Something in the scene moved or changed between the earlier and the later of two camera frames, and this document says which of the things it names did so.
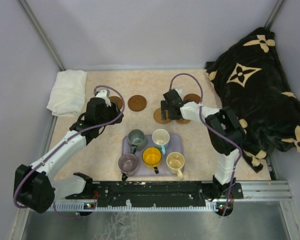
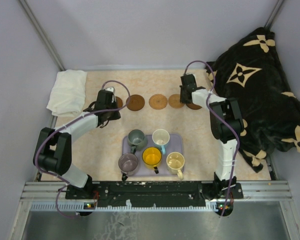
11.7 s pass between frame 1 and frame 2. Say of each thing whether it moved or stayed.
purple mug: stayed
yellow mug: stayed
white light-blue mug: stayed
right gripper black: moved
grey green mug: stayed
